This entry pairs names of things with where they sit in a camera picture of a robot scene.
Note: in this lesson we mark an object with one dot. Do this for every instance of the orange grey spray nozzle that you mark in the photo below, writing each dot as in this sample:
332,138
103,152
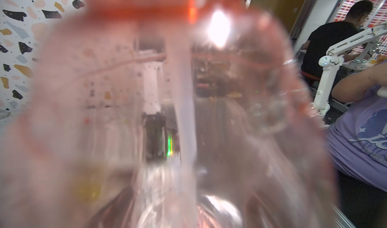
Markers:
179,59

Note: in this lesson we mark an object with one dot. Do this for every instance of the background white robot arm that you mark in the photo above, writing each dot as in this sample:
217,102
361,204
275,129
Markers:
334,59

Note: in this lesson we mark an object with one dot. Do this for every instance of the person in black shirt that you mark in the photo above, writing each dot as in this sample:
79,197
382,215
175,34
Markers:
328,35

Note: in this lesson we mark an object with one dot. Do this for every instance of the person in purple shirt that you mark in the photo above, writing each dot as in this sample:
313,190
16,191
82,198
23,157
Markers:
357,142

